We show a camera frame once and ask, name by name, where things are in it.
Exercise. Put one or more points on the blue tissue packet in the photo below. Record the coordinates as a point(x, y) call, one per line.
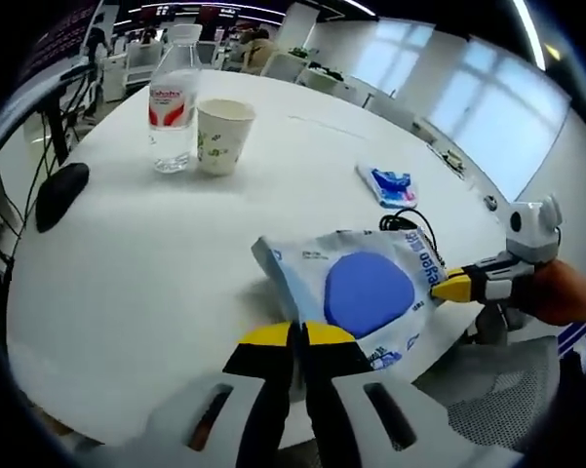
point(370, 292)

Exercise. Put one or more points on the white paper cup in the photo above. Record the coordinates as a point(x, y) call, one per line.
point(222, 141)

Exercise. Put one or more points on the white table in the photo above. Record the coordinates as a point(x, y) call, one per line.
point(151, 292)

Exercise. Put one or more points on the grey mesh chair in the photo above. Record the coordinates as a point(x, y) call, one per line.
point(497, 390)

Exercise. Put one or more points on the black computer mouse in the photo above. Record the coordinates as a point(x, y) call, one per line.
point(61, 195)

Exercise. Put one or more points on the small blue pink tissue pack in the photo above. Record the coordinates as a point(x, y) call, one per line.
point(387, 185)

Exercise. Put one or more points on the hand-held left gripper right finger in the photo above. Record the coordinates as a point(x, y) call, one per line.
point(336, 390)

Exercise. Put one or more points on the white office chair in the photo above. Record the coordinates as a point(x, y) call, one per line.
point(283, 66)

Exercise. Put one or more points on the bright window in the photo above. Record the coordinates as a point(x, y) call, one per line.
point(487, 97)

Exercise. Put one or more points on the clear plastic water bottle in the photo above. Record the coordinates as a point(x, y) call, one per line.
point(173, 122)

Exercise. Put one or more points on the dark red monitor screen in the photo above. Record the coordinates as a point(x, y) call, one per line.
point(58, 39)

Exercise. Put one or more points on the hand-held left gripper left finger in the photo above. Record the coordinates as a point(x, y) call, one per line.
point(258, 390)

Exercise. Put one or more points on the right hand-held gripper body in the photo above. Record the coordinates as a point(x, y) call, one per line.
point(536, 229)

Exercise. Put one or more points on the person's right hand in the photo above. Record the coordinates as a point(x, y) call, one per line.
point(565, 292)

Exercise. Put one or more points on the long ceiling light strip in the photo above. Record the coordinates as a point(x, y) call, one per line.
point(531, 29)

